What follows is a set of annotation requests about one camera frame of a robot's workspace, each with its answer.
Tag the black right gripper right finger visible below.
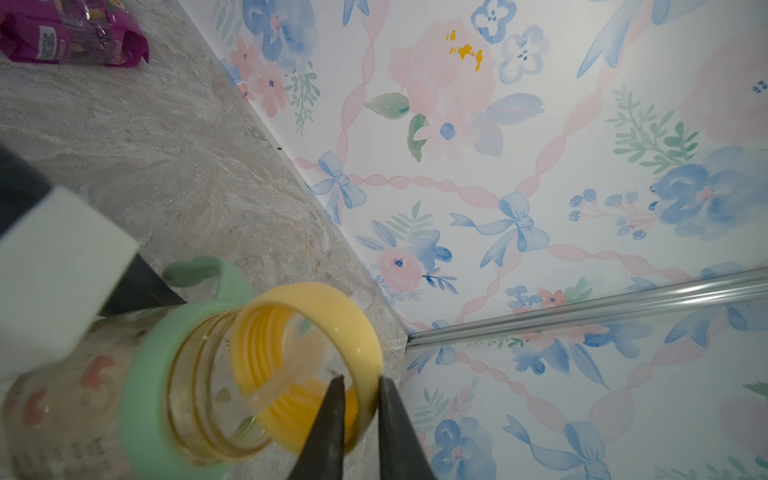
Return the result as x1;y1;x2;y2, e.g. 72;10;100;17
378;376;436;480

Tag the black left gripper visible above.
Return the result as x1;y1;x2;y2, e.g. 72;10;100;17
0;146;186;317

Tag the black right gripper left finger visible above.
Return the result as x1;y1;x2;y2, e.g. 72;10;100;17
287;375;346;480

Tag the yellow screw collar with straw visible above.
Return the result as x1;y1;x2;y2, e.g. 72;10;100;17
229;282;383;454

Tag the green bottle handle ring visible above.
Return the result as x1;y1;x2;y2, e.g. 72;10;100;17
118;256;256;480

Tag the amber baby bottle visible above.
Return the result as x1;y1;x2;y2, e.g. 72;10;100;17
1;307;271;479

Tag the purple snack bag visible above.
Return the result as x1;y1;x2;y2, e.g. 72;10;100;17
1;0;150;68

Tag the aluminium corner post right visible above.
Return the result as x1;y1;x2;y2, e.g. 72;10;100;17
405;267;767;351

